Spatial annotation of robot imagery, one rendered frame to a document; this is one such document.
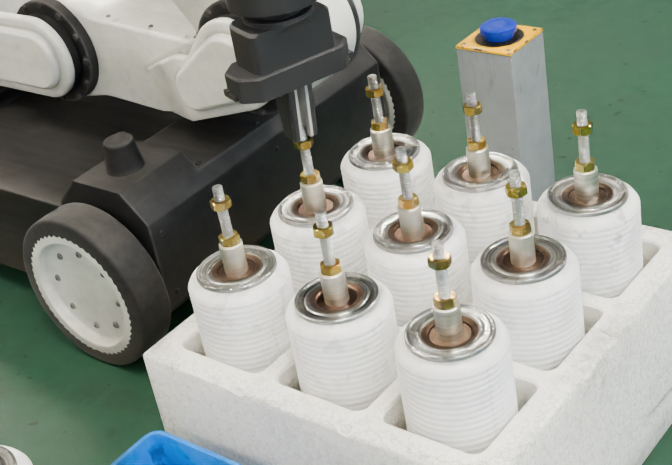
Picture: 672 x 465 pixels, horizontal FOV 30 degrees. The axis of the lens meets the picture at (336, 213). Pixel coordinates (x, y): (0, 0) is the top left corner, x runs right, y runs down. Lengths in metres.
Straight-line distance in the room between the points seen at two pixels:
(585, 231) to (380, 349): 0.22
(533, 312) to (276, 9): 0.34
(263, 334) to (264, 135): 0.46
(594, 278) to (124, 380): 0.59
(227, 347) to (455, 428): 0.25
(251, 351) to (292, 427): 0.09
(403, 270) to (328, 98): 0.54
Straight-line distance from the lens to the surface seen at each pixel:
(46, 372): 1.56
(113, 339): 1.52
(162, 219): 1.45
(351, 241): 1.22
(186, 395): 1.20
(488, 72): 1.37
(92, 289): 1.49
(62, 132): 1.73
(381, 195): 1.29
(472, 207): 1.22
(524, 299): 1.08
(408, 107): 1.75
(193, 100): 1.48
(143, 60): 1.59
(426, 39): 2.22
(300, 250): 1.21
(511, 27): 1.37
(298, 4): 1.11
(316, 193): 1.22
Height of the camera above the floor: 0.86
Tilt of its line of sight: 30 degrees down
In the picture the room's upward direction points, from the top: 11 degrees counter-clockwise
